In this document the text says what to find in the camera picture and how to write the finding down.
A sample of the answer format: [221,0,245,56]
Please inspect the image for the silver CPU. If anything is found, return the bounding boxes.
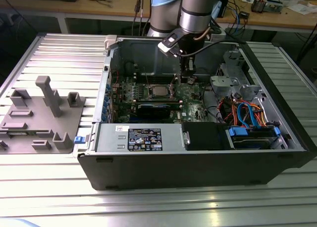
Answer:
[151,85,169,97]

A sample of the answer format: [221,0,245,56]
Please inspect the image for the black RAM slot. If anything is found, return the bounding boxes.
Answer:
[135,99,183,106]
[133,72,177,78]
[133,77,178,84]

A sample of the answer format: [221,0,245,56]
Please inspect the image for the CPU socket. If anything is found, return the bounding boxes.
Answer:
[147,83,175,100]

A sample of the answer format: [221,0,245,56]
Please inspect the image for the grey metal drive cage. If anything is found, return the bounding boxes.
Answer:
[210,50,269,106]

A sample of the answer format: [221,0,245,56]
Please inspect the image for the pale blue teach pendant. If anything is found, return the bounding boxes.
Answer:
[211,0,222,21]

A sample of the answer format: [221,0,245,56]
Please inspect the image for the green motherboard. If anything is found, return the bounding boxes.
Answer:
[110,74,216,125]

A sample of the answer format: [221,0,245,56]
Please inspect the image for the black graphics card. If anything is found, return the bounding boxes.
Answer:
[135,102,172,120]

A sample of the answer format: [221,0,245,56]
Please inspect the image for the grey case latch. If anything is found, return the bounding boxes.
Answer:
[104,35,119,51]

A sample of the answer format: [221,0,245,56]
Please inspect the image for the electronic component assembly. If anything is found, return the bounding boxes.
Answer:
[251,0,283,14]

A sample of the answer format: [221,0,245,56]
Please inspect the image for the black drive bay box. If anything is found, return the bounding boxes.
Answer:
[181,122,235,151]

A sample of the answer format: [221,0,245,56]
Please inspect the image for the wooden desk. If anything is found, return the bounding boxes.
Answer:
[0,0,317,34]

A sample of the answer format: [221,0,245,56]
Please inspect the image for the hard disk in blue carrier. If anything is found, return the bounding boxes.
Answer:
[226,126,282,151]

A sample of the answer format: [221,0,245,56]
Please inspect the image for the grey power supply unit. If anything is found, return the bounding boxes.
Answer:
[95,122,186,153]

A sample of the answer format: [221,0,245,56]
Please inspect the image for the white paper sheets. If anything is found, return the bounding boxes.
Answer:
[292,2,317,14]

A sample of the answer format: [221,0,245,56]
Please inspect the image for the black open PC case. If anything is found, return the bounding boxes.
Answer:
[77,35,317,192]

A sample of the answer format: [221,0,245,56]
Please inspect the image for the grey parts rack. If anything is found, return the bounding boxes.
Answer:
[0,75,87,155]

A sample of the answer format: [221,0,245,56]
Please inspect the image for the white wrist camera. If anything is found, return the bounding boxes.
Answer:
[158,30,186,56]

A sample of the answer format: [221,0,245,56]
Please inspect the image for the blue wire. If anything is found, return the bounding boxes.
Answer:
[236,101,257,128]

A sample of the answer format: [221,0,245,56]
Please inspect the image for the orange wire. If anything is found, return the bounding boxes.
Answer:
[249,102,268,126]

